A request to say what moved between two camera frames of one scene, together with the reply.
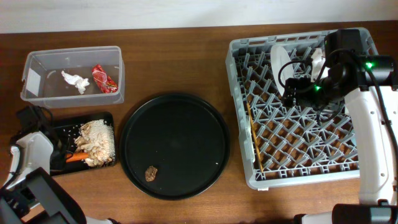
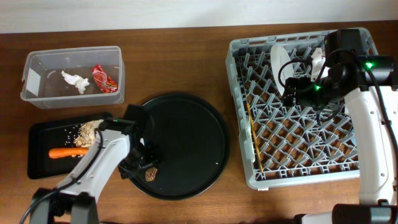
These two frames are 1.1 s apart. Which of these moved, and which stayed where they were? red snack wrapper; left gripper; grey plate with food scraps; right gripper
Moved: left gripper
Stayed: red snack wrapper; grey plate with food scraps; right gripper
